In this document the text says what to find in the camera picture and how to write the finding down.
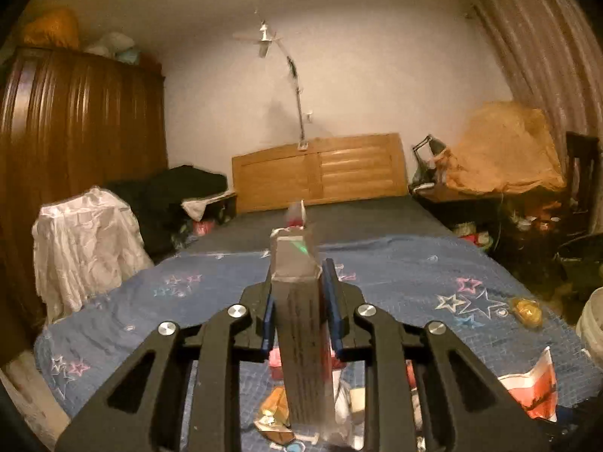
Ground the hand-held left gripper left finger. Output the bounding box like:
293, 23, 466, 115
54, 285, 283, 452

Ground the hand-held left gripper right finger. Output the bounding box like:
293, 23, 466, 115
320, 258, 552, 452

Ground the grey drink carton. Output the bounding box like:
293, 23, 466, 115
268, 200, 327, 443

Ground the red cardboard box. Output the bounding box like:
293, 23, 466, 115
268, 346, 347, 382

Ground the blue star-print blanket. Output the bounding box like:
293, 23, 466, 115
33, 233, 589, 452

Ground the grey bed sheet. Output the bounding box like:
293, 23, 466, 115
188, 195, 453, 257

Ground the gold crumpled wrapper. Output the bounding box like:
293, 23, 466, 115
254, 386, 295, 443

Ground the small white cloth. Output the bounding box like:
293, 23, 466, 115
181, 193, 236, 221

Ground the wooden headboard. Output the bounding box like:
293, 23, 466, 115
232, 133, 409, 214

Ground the floor clutter pile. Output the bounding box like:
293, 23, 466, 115
455, 231, 495, 251

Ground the dark wooden desk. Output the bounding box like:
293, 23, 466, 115
415, 183, 500, 234

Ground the black clothes pile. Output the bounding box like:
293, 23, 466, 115
106, 165, 229, 260

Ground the black desk lamp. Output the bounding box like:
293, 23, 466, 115
412, 134, 448, 184

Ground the yellow snack packet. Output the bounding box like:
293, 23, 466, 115
511, 298, 543, 328

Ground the white crumpled cloth cover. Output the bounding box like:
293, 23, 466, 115
32, 187, 154, 323

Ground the gooseneck phone holder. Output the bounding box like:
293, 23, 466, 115
285, 54, 314, 151

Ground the red and white packet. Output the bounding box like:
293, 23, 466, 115
498, 346, 559, 422

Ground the orange cloth cover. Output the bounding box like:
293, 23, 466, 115
445, 101, 566, 195

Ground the white plastic bucket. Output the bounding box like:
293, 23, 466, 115
575, 287, 603, 363

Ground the brown wooden wardrobe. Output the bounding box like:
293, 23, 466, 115
0, 47, 169, 354

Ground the white ceiling fan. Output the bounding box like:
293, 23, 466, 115
232, 20, 288, 60

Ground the dark wooden chair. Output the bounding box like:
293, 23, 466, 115
560, 131, 601, 246

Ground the striped beige curtain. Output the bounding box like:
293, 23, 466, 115
464, 0, 603, 170

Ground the orange bag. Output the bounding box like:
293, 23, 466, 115
21, 7, 81, 50

